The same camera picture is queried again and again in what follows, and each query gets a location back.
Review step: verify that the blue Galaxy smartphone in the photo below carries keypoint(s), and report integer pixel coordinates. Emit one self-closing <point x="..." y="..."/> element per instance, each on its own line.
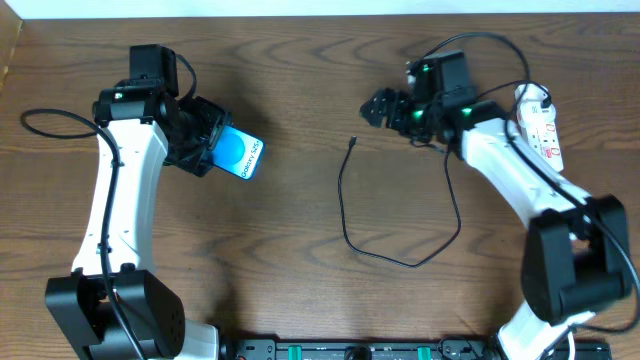
<point x="237" y="153"/>

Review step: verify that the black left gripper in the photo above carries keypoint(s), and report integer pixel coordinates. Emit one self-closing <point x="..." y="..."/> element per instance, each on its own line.
<point x="207" y="137"/>

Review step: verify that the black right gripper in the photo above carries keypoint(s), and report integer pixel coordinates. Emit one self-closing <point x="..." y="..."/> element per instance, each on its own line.
<point x="400" y="113"/>

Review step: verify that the white power strip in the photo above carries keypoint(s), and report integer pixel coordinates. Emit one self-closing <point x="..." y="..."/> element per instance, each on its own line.
<point x="542" y="136"/>

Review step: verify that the white USB charger adapter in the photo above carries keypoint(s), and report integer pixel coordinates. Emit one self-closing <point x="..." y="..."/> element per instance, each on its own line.
<point x="535" y="105"/>

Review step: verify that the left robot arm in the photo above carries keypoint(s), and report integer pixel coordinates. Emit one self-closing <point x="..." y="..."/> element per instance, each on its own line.
<point x="111" y="305"/>

